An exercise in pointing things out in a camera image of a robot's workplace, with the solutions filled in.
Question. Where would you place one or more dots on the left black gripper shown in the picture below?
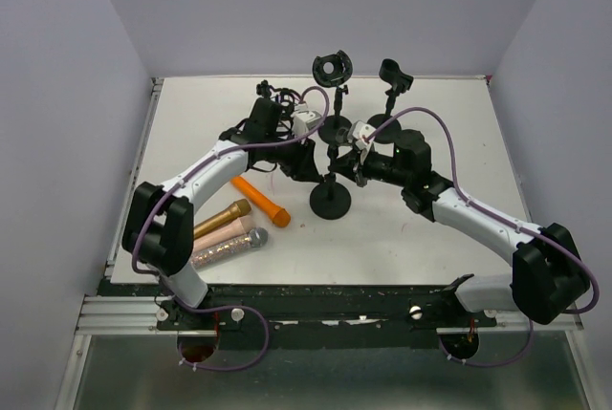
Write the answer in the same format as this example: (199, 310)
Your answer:
(302, 166)

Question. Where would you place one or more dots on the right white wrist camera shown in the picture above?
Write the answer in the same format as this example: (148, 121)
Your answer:
(360, 137)

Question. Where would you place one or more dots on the orange microphone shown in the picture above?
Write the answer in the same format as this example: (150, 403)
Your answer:
(278, 215)

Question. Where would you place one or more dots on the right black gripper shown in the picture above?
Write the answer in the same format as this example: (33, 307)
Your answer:
(348, 163)

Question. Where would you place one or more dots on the pink microphone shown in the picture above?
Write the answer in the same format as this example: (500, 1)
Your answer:
(234, 229)

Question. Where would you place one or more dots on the silver glitter microphone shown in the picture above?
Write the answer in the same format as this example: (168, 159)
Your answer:
(256, 238)

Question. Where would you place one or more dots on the black round base shock stand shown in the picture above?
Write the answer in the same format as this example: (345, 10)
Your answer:
(333, 71)

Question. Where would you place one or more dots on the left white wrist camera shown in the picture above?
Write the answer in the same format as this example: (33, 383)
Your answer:
(304, 120)

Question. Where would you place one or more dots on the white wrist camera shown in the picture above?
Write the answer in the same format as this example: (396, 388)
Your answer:
(304, 120)
(360, 137)

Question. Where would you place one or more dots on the black tripod shock mount stand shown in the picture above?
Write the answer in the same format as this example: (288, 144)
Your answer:
(287, 98)

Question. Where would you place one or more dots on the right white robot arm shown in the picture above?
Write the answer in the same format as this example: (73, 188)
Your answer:
(545, 278)

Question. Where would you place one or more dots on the gold microphone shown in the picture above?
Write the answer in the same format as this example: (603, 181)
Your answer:
(235, 210)

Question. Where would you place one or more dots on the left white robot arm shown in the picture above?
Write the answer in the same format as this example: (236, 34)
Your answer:
(159, 230)

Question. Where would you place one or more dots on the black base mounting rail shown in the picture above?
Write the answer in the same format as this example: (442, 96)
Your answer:
(238, 317)

